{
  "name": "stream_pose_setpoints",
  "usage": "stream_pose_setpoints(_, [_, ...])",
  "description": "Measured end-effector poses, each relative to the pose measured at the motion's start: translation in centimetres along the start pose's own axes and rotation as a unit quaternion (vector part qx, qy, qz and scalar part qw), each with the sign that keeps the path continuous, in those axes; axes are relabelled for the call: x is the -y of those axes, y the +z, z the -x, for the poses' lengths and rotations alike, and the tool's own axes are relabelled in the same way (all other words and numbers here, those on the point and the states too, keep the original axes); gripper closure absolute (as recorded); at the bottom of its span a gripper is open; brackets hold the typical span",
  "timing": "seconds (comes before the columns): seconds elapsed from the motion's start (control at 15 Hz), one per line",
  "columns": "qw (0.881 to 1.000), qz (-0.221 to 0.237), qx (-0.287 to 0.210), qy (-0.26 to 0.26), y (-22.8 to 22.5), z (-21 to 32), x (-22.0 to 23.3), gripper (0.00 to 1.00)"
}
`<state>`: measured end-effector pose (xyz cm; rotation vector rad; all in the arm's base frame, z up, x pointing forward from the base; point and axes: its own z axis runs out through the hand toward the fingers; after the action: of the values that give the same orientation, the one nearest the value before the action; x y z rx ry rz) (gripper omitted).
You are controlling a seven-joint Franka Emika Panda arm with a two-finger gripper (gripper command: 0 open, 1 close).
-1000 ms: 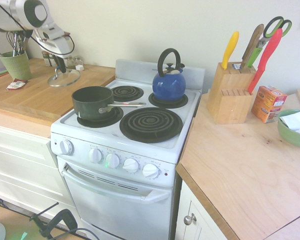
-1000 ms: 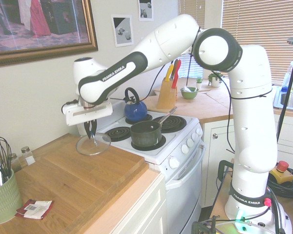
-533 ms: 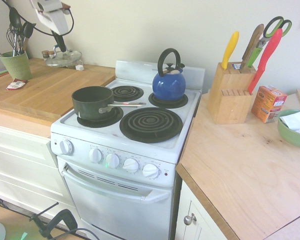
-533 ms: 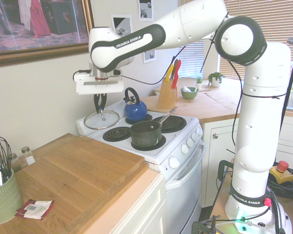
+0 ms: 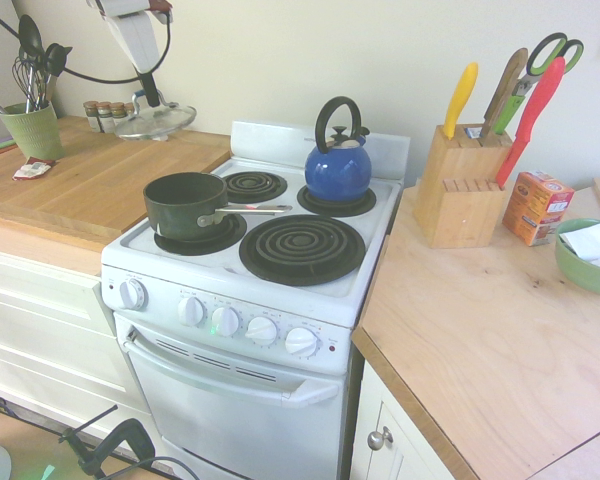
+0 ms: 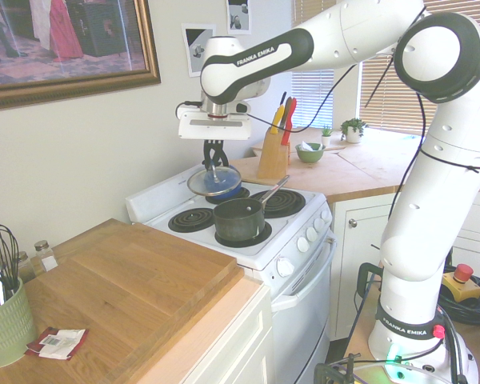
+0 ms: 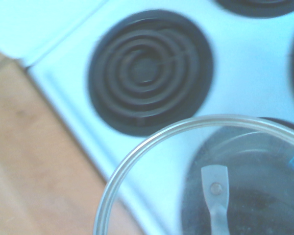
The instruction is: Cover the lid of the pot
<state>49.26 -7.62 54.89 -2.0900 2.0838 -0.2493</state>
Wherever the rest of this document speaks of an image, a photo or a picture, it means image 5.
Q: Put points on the large black coil burner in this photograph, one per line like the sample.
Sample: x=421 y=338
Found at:
x=230 y=235
x=302 y=250

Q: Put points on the red packet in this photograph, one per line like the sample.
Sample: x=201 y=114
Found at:
x=19 y=174

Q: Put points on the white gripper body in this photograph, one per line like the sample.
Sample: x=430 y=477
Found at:
x=132 y=35

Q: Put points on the white cabinet with knob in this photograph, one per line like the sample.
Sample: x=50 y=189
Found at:
x=405 y=452

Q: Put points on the white stove knob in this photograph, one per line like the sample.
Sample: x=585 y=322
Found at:
x=225 y=320
x=192 y=311
x=133 y=295
x=301 y=341
x=261 y=331

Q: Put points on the wooden knife block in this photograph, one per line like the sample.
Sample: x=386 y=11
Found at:
x=455 y=200

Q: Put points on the orange baking soda box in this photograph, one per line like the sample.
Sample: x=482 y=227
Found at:
x=537 y=210

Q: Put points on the glass pot lid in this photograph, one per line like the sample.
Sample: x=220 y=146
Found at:
x=155 y=123

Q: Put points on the metal cabinet knob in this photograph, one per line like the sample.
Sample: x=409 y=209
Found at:
x=380 y=438

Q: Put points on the black metal clamp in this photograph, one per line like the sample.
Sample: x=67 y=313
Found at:
x=125 y=437

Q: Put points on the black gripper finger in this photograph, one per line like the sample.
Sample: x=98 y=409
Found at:
x=150 y=90

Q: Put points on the small black coil burner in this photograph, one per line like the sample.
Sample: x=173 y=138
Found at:
x=255 y=186
x=365 y=205

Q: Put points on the white paper in bowl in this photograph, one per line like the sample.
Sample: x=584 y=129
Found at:
x=592 y=240

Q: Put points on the glass spice jar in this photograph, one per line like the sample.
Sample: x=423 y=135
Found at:
x=105 y=117
x=91 y=117
x=117 y=115
x=129 y=109

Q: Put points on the large wooden cutting board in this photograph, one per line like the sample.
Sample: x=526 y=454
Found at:
x=95 y=175

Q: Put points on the white electric stove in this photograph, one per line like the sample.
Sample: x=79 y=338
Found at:
x=230 y=400

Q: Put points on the black slotted spatula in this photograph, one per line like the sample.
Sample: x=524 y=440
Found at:
x=57 y=57

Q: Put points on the black ladle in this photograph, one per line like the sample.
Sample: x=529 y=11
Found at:
x=30 y=35

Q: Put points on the green ribbed utensil holder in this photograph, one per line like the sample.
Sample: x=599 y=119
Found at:
x=32 y=132

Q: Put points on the white drawer cabinet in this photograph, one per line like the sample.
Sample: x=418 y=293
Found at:
x=40 y=325

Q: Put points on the white packet with label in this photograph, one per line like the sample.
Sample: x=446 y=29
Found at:
x=34 y=169

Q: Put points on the green ceramic bowl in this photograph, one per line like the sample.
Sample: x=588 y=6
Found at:
x=580 y=280

